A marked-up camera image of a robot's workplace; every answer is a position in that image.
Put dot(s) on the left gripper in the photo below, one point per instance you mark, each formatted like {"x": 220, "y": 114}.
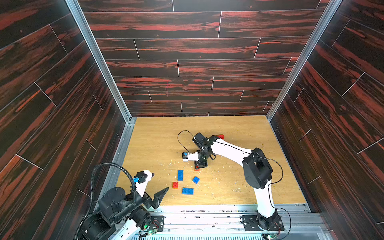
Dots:
{"x": 158, "y": 197}

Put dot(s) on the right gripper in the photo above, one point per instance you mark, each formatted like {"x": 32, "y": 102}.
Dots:
{"x": 204, "y": 154}

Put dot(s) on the small blue lego brick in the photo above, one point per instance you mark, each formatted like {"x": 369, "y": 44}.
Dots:
{"x": 196, "y": 180}

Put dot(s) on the long blue lego brick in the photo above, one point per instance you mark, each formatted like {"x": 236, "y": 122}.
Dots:
{"x": 180, "y": 175}
{"x": 187, "y": 191}

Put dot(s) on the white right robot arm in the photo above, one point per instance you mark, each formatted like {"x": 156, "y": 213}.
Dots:
{"x": 256, "y": 167}

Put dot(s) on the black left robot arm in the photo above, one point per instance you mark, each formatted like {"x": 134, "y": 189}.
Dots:
{"x": 120, "y": 215}

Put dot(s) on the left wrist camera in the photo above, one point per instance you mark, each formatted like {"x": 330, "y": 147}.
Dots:
{"x": 140, "y": 177}

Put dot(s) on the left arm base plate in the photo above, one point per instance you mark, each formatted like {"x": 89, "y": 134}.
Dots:
{"x": 156, "y": 224}

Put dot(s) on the aluminium corner post left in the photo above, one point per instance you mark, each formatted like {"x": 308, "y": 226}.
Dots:
{"x": 91, "y": 42}

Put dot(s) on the aluminium corner post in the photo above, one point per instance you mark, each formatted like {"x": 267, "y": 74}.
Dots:
{"x": 91, "y": 42}
{"x": 319, "y": 29}

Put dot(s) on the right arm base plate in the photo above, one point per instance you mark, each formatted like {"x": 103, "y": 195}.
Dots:
{"x": 255, "y": 223}

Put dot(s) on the aluminium front rail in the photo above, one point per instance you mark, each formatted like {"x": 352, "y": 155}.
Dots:
{"x": 222, "y": 222}

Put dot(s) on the aluminium corner post right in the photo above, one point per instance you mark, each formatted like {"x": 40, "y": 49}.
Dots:
{"x": 319, "y": 29}

